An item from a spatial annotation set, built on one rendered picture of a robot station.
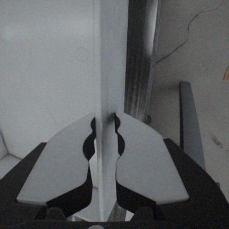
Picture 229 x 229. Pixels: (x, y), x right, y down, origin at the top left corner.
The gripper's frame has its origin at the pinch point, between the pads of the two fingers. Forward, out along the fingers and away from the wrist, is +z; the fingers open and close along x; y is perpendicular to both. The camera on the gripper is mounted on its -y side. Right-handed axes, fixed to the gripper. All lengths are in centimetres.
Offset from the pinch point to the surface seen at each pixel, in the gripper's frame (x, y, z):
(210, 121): 61, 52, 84
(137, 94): 4.1, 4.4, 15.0
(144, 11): 5.0, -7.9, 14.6
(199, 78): 50, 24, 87
